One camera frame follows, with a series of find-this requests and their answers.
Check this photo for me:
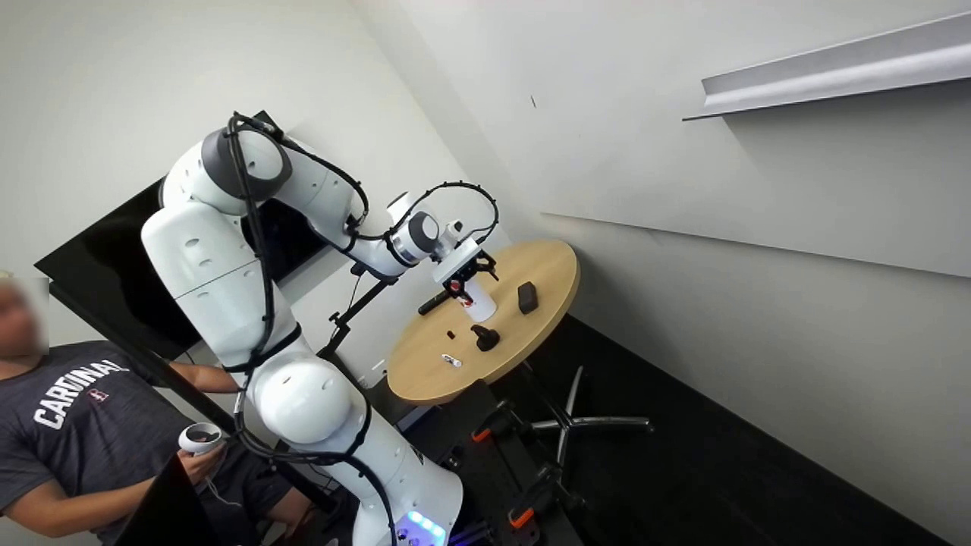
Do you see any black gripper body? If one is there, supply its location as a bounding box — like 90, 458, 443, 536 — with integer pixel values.
457, 250, 500, 301

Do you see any white handheld controller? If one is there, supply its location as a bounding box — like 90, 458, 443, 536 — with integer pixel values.
177, 421, 229, 454

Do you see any person's right forearm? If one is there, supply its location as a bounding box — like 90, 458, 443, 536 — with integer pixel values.
4, 467, 192, 536

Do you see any person's left forearm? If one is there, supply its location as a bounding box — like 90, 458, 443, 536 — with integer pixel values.
166, 356, 243, 397

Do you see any silver whiteboard tray holder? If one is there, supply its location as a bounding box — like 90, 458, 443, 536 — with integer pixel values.
679, 9, 971, 124

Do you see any person's right hand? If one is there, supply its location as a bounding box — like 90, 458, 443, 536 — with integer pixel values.
177, 442, 235, 485

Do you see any white metal water bottle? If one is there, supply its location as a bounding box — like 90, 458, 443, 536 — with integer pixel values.
457, 278, 500, 327

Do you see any round wooden table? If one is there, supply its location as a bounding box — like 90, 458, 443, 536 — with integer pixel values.
384, 236, 584, 408

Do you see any black office chair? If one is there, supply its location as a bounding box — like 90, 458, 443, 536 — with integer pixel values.
527, 359, 660, 471

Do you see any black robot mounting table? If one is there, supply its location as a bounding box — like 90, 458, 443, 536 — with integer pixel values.
405, 381, 590, 546

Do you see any white whiteboard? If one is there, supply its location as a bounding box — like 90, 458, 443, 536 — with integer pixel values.
541, 72, 971, 281

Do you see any black TV monitor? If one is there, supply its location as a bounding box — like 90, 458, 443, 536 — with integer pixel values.
35, 174, 359, 437

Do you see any black laptop lid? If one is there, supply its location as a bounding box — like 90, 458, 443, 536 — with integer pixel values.
115, 450, 223, 546

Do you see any person in gray shirt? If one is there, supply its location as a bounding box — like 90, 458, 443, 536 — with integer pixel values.
0, 271, 317, 546

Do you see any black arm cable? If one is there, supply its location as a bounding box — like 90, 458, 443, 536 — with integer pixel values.
223, 107, 505, 368

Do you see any black camera on tripod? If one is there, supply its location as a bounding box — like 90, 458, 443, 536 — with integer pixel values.
321, 258, 402, 356

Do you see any orange handled clamp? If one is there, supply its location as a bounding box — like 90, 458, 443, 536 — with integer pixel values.
505, 473, 570, 536
466, 405, 509, 447

